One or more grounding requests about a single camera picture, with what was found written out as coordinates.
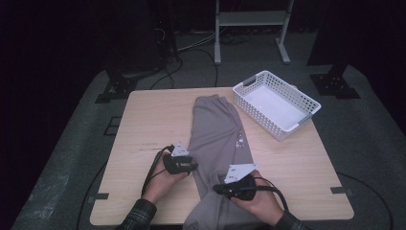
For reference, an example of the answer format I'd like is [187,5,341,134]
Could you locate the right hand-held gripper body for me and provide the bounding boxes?
[223,163,259,201]

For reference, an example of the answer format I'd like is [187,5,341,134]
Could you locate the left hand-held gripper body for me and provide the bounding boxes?
[162,141,193,175]

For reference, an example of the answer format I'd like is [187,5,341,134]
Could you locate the grey pants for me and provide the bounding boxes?
[182,93,272,230]

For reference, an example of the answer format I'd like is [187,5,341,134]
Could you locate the white plastic basket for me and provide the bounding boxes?
[232,70,322,142]

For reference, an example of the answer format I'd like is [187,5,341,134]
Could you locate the person's right hand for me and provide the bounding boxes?
[230,171,285,227]

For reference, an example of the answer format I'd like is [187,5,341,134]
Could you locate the person's left hand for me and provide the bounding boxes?
[142,151,192,204]

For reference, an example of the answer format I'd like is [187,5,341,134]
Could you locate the black tape strip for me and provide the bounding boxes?
[329,186,354,196]
[87,193,110,204]

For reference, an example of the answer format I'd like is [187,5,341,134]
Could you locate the black stand base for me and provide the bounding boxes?
[94,71,139,104]
[309,63,362,100]

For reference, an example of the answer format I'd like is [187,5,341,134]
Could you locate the dark equipment cabinet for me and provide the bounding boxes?
[104,0,178,73]

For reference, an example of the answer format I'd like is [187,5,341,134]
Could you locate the white metal stand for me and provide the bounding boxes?
[214,0,295,66]

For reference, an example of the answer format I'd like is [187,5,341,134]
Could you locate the left hand-held gripper cable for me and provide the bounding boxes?
[141,144,176,197]

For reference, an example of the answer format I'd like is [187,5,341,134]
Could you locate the hand-held gripper cable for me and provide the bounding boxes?
[141,144,176,197]
[254,176,290,212]

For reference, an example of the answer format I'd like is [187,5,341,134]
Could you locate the right hand-held gripper cable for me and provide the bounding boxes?
[254,176,290,212]

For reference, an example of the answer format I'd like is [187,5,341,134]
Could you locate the long black cable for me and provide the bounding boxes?
[336,172,395,230]
[76,161,108,230]

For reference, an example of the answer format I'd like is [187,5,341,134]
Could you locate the black curved cable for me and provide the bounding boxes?
[149,57,184,90]
[176,47,219,88]

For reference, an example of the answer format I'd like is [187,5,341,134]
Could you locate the white cables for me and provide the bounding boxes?
[176,32,218,52]

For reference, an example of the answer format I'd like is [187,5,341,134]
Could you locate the dark cable tangle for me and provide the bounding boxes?
[219,32,252,46]

